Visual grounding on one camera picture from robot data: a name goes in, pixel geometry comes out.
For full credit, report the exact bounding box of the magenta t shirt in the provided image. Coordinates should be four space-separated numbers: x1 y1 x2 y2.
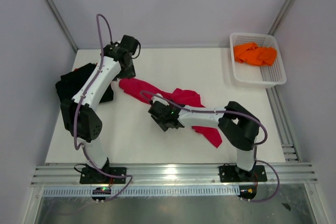
119 78 222 148

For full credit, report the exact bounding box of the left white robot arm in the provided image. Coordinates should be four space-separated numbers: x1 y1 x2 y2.
61 35 141 183

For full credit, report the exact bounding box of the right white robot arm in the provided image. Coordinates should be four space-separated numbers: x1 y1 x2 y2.
148 100 261 182

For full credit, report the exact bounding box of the black folded t shirt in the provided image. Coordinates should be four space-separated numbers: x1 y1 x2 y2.
55 62 116 111

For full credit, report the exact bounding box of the left black controller board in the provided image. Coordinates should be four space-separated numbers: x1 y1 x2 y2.
91 187 111 201

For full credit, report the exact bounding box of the black controller board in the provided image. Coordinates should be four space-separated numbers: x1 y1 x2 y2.
91 187 111 201
238 186 257 200

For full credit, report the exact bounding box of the orange t shirt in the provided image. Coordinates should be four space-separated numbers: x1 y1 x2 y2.
233 42 277 67

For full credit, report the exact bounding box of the white perforated plastic basket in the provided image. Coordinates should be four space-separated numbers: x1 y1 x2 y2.
229 33 287 89

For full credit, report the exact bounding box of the right black controller board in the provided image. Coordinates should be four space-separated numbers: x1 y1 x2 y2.
238 186 257 200

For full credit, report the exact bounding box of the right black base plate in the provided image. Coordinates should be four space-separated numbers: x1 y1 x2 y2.
218 163 268 183

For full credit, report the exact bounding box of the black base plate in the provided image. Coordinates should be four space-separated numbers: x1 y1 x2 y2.
218 163 268 183
79 166 127 185

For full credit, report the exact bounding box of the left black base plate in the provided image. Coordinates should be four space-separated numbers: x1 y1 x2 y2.
79 166 127 185

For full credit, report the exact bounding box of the aluminium side rail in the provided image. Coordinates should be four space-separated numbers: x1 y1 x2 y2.
266 87 301 163

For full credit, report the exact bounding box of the aluminium front rail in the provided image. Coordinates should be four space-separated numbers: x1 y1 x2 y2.
30 162 318 187

